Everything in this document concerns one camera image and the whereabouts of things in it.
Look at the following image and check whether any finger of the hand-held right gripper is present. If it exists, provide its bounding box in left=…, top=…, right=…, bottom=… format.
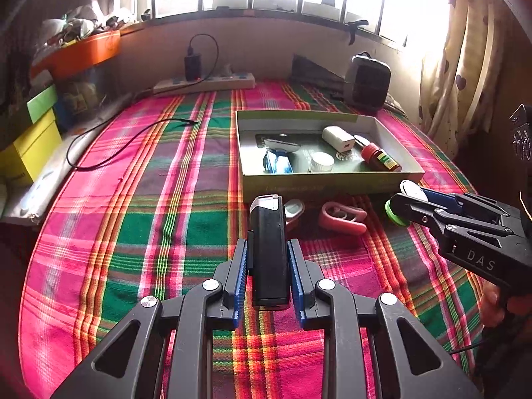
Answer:
left=423, top=188, right=508, bottom=222
left=390, top=193, right=449, bottom=242

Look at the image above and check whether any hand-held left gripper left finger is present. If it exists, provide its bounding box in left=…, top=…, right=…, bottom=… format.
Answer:
left=50, top=238, right=250, bottom=399

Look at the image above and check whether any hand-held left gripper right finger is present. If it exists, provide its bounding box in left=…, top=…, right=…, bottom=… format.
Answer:
left=288, top=239, right=485, bottom=399

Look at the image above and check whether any white green round case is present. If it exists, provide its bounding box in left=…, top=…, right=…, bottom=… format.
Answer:
left=384, top=180, right=428, bottom=227

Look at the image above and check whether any black bike light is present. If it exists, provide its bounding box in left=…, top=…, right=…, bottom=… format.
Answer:
left=248, top=195, right=290, bottom=312

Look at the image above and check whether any brown bottle red cap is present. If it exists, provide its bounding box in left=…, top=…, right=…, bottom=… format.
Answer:
left=360, top=143, right=403, bottom=173

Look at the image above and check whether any white power adapter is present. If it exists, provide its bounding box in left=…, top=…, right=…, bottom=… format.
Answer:
left=322, top=126, right=355, bottom=152

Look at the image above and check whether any person's right hand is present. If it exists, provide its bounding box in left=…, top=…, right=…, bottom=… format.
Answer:
left=480, top=280, right=532, bottom=329

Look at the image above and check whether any pink grey nail clipper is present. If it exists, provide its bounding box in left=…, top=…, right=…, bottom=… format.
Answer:
left=284, top=199, right=305, bottom=229

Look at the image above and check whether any white round jar lid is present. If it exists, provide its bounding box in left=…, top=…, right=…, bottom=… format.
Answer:
left=308, top=152, right=335, bottom=173

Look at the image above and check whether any pink green plaid blanket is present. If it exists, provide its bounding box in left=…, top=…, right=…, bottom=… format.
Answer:
left=19, top=81, right=485, bottom=399

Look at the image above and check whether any cream heart-print curtain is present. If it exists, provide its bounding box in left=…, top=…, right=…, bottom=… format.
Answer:
left=418, top=0, right=516, bottom=159

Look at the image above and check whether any black portable speaker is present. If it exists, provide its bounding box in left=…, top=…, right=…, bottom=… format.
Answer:
left=346, top=52, right=392, bottom=112

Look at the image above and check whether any white power strip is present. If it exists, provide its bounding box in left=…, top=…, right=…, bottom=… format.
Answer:
left=153, top=72, right=255, bottom=95

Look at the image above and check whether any black charger block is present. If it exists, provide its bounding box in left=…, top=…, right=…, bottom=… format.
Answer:
left=184, top=54, right=202, bottom=81

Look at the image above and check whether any yellow cardboard storage box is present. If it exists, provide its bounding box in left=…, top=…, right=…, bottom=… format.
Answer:
left=0, top=110, right=62, bottom=186

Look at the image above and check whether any green cardboard storage box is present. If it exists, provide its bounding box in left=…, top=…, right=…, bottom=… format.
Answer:
left=26, top=85, right=59, bottom=123

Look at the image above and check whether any orange plastic tray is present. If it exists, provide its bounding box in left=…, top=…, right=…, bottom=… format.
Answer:
left=31, top=31, right=122, bottom=79

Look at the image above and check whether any pile of clutter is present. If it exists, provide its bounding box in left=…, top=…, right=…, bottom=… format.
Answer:
left=35, top=6, right=138, bottom=51

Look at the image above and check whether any pink loop-handled tool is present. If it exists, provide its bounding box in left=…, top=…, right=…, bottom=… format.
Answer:
left=318, top=201, right=367, bottom=234

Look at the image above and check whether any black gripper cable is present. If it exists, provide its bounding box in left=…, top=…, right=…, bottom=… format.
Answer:
left=449, top=338, right=487, bottom=356

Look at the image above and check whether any long black cable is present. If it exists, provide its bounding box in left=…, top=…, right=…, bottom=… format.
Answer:
left=66, top=118, right=200, bottom=170

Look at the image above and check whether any black charger cable loop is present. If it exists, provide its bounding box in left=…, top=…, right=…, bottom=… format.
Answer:
left=189, top=34, right=219, bottom=81

